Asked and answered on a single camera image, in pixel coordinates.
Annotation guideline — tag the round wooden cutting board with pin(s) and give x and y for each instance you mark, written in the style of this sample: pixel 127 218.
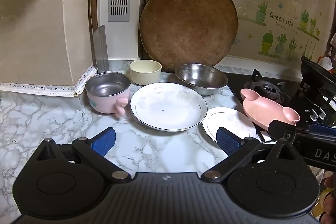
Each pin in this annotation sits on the round wooden cutting board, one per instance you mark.
pixel 189 24

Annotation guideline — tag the pink steel-lined cup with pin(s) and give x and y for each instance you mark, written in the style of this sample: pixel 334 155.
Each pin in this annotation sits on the pink steel-lined cup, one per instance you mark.
pixel 107 92

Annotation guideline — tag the pink bear-shaped plate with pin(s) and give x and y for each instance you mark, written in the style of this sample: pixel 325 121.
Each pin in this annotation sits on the pink bear-shaped plate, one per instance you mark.
pixel 262 106

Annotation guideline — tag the black gas stove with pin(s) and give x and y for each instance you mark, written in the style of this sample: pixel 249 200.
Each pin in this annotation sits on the black gas stove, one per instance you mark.
pixel 296 106

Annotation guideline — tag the gas stove burner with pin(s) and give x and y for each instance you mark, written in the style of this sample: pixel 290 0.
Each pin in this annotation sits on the gas stove burner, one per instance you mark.
pixel 267 88

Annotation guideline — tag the small white plate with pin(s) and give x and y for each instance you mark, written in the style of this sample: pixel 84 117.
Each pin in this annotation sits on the small white plate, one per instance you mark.
pixel 236 121

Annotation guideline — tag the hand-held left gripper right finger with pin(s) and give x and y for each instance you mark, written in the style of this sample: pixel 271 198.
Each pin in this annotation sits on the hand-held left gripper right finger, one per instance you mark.
pixel 228 142

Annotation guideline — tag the stainless steel bowl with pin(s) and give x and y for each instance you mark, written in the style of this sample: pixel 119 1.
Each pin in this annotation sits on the stainless steel bowl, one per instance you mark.
pixel 200 79

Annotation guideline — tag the large white plate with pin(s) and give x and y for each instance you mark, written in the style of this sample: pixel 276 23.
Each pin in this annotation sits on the large white plate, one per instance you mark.
pixel 168 106

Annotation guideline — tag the black wok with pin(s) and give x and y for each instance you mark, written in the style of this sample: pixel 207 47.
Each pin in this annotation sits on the black wok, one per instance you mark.
pixel 317 77

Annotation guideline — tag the green plant wall sticker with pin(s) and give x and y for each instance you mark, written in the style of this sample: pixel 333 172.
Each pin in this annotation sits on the green plant wall sticker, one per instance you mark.
pixel 283 29

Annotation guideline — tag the cream bowl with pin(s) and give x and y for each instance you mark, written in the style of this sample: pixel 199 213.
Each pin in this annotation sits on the cream bowl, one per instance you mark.
pixel 145 71

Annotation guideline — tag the white patterned edge trim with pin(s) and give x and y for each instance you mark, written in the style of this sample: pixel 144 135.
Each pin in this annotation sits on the white patterned edge trim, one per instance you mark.
pixel 39 88

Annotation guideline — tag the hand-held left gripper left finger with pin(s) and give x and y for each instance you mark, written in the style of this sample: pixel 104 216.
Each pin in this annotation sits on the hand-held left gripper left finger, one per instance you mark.
pixel 103 141

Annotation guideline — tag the person's right hand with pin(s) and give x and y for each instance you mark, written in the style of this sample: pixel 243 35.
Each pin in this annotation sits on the person's right hand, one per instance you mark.
pixel 330 187

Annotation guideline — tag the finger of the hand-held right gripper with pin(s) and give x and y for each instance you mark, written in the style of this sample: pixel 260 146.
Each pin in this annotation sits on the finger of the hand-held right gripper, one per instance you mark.
pixel 278 129
pixel 324 129

